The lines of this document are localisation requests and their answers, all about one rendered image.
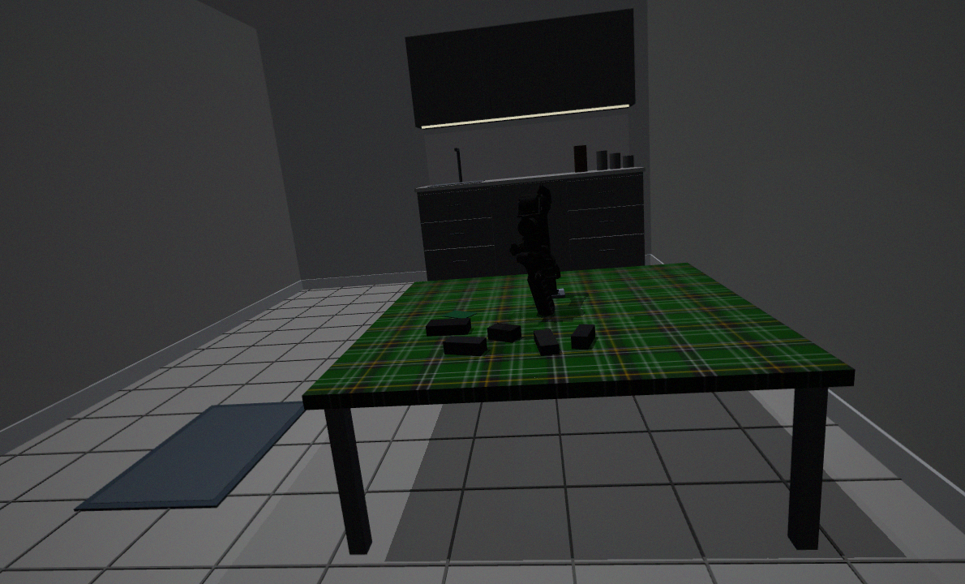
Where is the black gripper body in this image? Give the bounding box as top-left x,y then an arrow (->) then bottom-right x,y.
517,232 -> 550,263

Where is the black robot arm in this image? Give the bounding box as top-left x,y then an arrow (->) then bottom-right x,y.
509,183 -> 561,295

